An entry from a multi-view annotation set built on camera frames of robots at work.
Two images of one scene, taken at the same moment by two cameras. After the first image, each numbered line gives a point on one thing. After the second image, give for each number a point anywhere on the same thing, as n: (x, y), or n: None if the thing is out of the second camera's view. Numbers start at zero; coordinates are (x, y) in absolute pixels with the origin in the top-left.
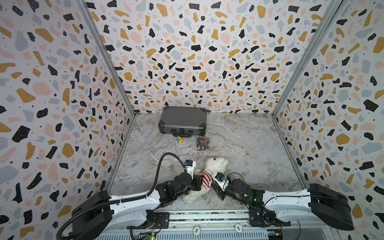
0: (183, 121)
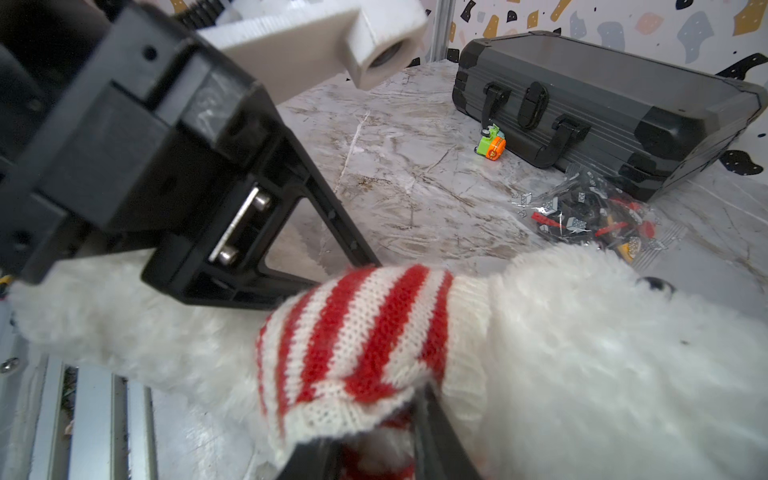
0: (644, 124)
